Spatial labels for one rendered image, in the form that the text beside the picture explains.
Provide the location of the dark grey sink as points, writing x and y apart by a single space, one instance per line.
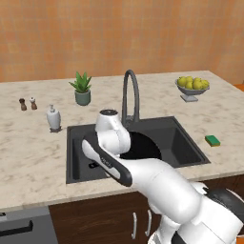
178 143

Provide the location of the yellow lemon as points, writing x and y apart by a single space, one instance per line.
205 84
189 85
189 79
197 83
182 81

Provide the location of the grey footed fruit bowl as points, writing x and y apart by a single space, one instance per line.
191 92

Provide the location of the green and yellow sponge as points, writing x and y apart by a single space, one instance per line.
212 140

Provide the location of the green plant in grey pot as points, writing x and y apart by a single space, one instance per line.
82 90

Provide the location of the white soap dispenser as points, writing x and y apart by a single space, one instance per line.
53 119

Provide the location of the brown pepper shaker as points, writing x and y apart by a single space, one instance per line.
23 104

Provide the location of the white-topped brown salt shaker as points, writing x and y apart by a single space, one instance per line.
33 103

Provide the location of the black pan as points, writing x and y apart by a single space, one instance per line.
143 147

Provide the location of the grey dishwasher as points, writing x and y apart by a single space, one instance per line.
28 227

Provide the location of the dark grey curved tap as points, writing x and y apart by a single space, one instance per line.
136 92

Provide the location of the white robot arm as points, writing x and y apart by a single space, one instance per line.
165 187

